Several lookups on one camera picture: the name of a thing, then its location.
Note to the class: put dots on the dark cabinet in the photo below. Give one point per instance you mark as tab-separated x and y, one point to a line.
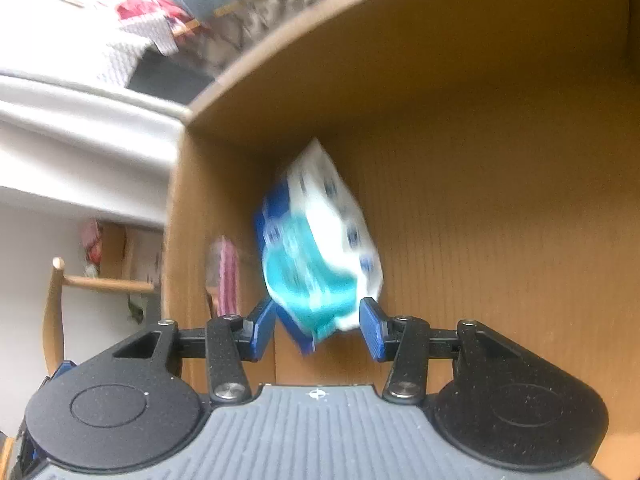
165	80

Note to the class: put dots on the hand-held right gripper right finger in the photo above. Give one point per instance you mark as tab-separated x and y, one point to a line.
371	330

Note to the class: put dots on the pink striped cloth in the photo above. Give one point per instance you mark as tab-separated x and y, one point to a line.
225	275

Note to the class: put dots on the wooden chair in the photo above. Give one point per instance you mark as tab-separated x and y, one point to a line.
52	310

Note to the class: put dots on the red and white cloth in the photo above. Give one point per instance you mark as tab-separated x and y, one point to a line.
145	5

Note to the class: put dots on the white dotted cloth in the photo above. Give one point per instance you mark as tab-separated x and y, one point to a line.
122	57

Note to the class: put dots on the white door frame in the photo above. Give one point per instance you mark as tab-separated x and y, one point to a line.
85	125

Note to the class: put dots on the blue white tissue packet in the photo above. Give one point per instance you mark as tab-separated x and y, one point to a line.
315	245

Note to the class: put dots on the brown cardboard box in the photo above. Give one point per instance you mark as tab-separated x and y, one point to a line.
490	170

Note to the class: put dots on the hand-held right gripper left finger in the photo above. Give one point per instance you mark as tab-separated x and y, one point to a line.
262	330

